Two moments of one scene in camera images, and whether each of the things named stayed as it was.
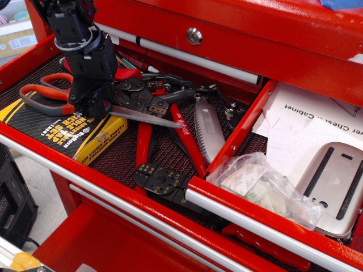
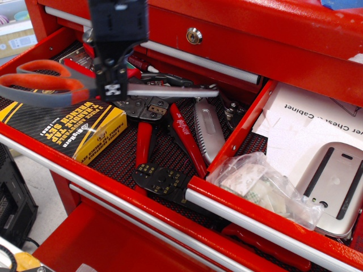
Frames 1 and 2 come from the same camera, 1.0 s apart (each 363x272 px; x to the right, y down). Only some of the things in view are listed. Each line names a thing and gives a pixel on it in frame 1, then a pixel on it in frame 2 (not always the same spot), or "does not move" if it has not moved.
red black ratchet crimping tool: (130, 90) does not move
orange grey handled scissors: (49, 98) to (47, 84)
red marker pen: (138, 62) does not move
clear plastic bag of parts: (250, 177) does not move
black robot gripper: (93, 67) to (115, 27)
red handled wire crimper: (170, 183) does not move
